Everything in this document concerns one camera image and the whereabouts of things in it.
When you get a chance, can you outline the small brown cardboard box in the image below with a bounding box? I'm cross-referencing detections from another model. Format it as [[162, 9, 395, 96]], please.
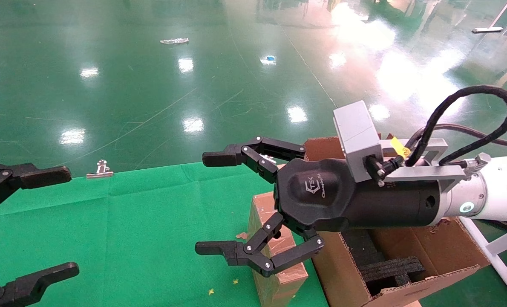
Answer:
[[248, 192, 308, 307]]

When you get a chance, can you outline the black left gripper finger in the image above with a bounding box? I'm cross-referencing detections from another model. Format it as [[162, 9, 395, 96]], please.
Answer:
[[0, 262, 80, 307], [0, 161, 72, 218]]

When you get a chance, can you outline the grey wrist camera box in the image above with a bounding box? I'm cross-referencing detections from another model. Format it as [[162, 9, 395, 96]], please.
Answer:
[[333, 101, 386, 183]]

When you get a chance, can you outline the thick black braided cable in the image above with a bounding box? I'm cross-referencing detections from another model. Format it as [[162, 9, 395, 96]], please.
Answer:
[[403, 85, 507, 167]]

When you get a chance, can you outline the large open cardboard carton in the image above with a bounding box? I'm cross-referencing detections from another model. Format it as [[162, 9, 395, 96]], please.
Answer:
[[305, 136, 490, 307]]

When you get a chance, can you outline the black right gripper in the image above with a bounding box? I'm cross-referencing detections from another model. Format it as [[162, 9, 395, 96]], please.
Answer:
[[195, 137, 444, 278]]

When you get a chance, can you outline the black foam end block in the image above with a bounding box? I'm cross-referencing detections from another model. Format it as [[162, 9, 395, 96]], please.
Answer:
[[360, 256, 425, 295]]

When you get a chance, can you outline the white tube frame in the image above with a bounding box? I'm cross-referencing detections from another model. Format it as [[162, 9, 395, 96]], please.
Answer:
[[460, 217, 507, 305]]

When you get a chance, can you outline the green felt cloth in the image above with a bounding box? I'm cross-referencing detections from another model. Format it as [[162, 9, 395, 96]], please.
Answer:
[[0, 161, 328, 307]]

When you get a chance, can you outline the yellow cable tag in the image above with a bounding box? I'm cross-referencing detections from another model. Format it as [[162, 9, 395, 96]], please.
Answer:
[[391, 137, 412, 158]]

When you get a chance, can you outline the grey metal camera bracket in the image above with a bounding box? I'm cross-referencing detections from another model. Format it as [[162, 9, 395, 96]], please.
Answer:
[[379, 138, 471, 192]]

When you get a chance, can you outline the thin dark cable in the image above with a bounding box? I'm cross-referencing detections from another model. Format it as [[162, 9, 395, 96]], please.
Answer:
[[407, 124, 507, 150]]

